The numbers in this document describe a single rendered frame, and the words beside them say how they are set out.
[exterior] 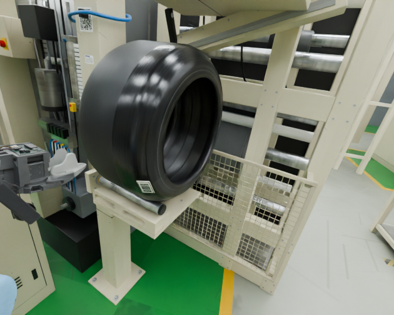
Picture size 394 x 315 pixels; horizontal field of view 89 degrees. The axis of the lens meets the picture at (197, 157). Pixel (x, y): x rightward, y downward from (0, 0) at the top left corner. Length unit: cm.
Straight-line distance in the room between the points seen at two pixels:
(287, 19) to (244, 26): 16
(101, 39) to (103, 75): 27
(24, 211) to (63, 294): 126
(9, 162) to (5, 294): 21
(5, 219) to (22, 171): 82
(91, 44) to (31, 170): 58
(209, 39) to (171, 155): 58
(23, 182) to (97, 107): 26
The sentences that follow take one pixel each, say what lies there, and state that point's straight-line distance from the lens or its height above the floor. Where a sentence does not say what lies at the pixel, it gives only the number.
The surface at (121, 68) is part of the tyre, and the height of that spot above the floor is 138.
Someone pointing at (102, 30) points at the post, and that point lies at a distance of 92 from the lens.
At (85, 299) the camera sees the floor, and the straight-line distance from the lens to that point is 169.
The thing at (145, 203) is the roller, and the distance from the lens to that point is 81.
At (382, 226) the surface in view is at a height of 13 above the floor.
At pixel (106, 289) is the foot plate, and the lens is 168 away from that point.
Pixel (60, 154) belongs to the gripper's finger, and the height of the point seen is 119.
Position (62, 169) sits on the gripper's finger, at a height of 117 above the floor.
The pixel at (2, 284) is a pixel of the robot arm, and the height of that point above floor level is 112.
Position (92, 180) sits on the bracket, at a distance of 97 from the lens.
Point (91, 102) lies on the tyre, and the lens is 66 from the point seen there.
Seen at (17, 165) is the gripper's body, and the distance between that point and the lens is 48.
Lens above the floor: 142
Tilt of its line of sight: 25 degrees down
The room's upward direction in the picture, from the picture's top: 8 degrees clockwise
